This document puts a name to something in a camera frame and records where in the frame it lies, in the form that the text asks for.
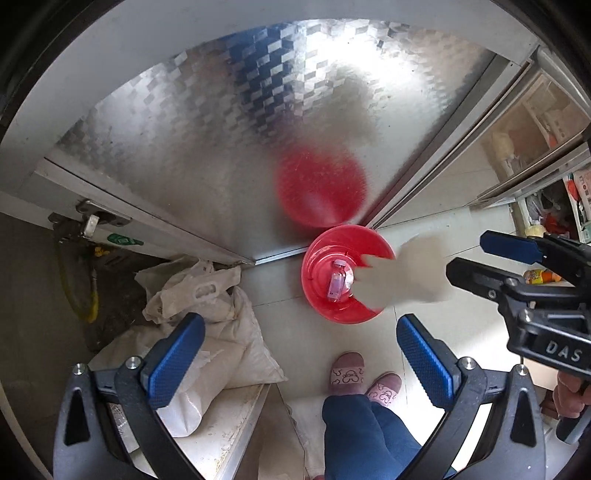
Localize patterned steel cabinet door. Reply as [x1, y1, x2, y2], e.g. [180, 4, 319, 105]
[44, 18, 497, 264]

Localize orange drink bottle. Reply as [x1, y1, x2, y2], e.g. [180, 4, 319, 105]
[523, 269, 561, 284]

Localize pink slipper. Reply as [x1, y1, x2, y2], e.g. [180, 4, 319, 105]
[330, 352, 368, 397]
[365, 372, 403, 407]

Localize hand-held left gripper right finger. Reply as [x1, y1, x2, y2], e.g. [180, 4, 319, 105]
[396, 314, 548, 480]

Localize red plastic bin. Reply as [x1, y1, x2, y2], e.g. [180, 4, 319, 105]
[301, 224, 397, 324]

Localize glass cabinet door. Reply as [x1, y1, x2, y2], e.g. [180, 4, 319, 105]
[471, 69, 591, 204]

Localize small pink-capped bottle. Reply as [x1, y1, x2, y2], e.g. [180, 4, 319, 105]
[327, 260, 349, 302]

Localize metal door hinge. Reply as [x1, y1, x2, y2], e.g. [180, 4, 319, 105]
[48, 198, 100, 241]

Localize white printed packet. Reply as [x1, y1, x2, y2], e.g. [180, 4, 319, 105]
[573, 168, 591, 243]

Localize yellow hose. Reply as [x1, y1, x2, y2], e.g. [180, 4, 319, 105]
[55, 240, 100, 324]

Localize white woven sack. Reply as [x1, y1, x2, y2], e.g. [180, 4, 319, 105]
[88, 286, 287, 437]

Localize person's right hand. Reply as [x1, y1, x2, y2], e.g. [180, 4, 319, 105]
[551, 369, 591, 421]

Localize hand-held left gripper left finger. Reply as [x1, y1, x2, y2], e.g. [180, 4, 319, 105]
[53, 312, 206, 480]

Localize beige paper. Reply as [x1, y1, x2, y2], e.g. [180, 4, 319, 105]
[355, 234, 455, 309]

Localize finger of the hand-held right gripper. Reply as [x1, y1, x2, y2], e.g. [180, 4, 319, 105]
[479, 231, 591, 289]
[445, 257, 532, 319]

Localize person's blue trousers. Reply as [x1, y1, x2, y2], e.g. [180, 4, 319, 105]
[322, 394, 458, 480]

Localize white plastic bag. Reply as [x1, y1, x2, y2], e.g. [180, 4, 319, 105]
[134, 258, 243, 324]

